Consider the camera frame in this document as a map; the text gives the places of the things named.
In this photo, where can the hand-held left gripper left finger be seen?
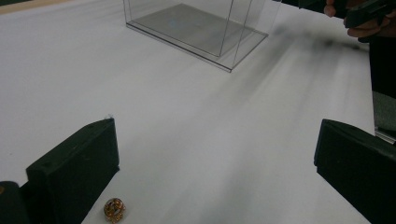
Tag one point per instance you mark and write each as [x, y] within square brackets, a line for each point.
[74, 168]

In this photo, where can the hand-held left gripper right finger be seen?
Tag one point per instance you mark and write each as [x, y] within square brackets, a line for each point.
[358, 165]

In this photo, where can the clear acrylic box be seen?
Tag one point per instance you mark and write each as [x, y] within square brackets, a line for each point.
[199, 31]

